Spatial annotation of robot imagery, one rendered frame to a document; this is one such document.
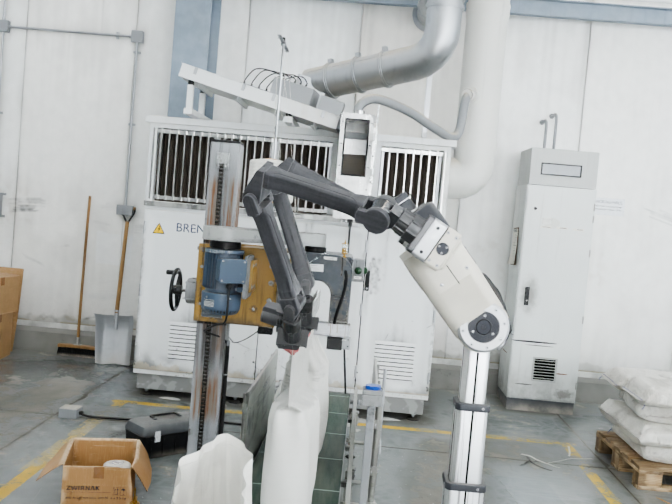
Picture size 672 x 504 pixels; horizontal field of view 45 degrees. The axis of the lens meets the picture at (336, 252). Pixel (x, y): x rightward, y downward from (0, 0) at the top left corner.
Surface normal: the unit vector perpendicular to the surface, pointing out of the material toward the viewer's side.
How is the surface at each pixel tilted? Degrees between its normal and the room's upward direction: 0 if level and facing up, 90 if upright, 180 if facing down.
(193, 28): 90
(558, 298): 90
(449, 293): 115
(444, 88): 90
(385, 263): 90
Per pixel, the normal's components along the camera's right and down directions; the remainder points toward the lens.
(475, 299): 0.29, 0.49
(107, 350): -0.02, -0.19
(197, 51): -0.04, 0.05
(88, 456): 0.21, 0.07
